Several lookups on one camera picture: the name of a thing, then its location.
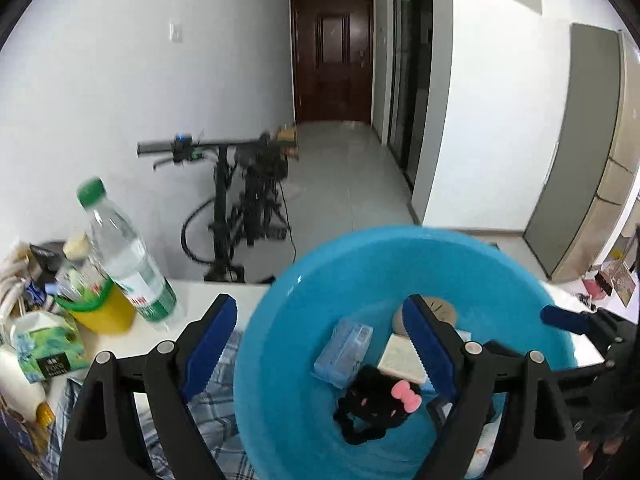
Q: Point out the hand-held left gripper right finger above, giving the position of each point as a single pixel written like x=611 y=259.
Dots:
x=430 y=355

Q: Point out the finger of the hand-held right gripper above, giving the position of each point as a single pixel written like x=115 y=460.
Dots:
x=565 y=319
x=580 y=382

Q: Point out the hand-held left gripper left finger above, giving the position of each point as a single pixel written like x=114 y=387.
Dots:
x=210 y=345

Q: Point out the white soap box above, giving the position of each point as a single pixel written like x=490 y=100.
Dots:
x=400 y=362

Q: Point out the round beige cat-face item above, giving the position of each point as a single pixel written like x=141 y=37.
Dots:
x=445 y=312

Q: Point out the black plush pink bow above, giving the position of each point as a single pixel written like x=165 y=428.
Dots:
x=370 y=400

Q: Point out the small clear blue box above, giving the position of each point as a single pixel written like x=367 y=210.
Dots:
x=345 y=352

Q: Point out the blue plastic basin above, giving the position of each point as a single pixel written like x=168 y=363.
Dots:
x=300 y=335

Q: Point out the person's right hand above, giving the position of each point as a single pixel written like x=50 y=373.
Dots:
x=585 y=455

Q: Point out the small red object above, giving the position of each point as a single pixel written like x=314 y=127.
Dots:
x=594 y=288

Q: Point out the blue plaid shirt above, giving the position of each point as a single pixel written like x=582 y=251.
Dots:
x=220 y=410

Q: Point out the colourful printed bag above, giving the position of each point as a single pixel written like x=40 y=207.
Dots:
x=617 y=275

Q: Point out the yellow plastic container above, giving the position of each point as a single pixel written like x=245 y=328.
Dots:
x=105 y=315

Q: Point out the green-capped water bottle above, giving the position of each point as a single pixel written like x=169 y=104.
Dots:
x=125 y=260

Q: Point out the small white-capped bottle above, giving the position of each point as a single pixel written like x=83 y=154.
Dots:
x=80 y=270

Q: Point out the grey beige refrigerator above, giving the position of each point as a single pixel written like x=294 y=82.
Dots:
x=570 y=160

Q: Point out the green tissue pack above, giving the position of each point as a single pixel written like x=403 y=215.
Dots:
x=45 y=345

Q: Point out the jar of yellow snacks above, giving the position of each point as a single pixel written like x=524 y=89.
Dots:
x=42 y=417

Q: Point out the black packet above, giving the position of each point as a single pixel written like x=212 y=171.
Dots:
x=47 y=260

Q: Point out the white egg-shaped bottle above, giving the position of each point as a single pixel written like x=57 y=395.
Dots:
x=20 y=385

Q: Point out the crinkled clear plastic bag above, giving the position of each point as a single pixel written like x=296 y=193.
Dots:
x=15 y=275

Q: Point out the brown cardboard box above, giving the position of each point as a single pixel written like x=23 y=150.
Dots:
x=286 y=136

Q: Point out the sliding glass door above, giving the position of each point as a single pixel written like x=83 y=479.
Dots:
x=410 y=60

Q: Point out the dark brown door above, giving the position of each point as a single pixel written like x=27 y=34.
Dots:
x=332 y=60

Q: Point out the white light switch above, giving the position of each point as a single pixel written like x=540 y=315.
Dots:
x=176 y=32

